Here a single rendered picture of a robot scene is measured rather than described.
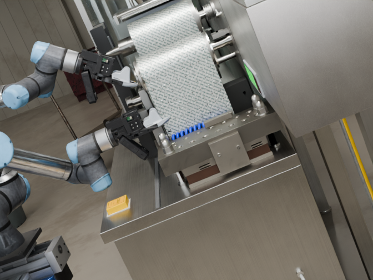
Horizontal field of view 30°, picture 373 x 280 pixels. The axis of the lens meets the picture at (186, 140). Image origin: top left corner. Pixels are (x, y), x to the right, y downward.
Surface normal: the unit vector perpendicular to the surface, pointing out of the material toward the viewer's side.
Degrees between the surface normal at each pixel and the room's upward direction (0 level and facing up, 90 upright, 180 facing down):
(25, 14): 90
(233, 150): 90
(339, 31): 90
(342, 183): 90
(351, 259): 0
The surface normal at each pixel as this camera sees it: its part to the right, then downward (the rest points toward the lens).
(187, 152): 0.05, 0.26
